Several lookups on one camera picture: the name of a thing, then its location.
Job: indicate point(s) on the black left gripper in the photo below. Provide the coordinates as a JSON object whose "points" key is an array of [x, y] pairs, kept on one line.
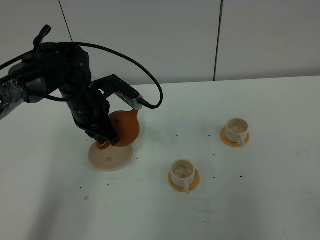
{"points": [[91, 114]]}

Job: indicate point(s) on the brown clay teapot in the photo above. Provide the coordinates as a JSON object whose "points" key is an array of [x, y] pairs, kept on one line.
{"points": [[126, 125]]}

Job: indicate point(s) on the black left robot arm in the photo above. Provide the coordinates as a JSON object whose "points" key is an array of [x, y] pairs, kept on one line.
{"points": [[60, 72]]}

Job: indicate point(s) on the beige teapot tray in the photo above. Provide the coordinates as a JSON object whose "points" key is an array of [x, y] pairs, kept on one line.
{"points": [[110, 159]]}

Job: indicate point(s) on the white near teacup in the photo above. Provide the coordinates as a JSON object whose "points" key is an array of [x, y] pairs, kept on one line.
{"points": [[182, 169]]}

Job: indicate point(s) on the white teacup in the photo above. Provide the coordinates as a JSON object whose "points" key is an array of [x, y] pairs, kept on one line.
{"points": [[182, 169], [237, 130]]}

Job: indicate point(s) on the orange near saucer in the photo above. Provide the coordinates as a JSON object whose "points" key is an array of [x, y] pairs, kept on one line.
{"points": [[181, 187]]}

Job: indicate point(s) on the orange saucer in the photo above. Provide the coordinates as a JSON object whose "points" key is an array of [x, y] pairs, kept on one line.
{"points": [[231, 143], [181, 187]]}

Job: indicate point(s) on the orange far saucer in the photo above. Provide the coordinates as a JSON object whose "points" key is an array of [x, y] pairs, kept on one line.
{"points": [[231, 143]]}

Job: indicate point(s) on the white far teacup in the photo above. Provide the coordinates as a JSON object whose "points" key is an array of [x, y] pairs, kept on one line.
{"points": [[237, 130]]}

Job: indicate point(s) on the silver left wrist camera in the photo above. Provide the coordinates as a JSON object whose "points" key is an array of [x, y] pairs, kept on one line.
{"points": [[112, 84]]}

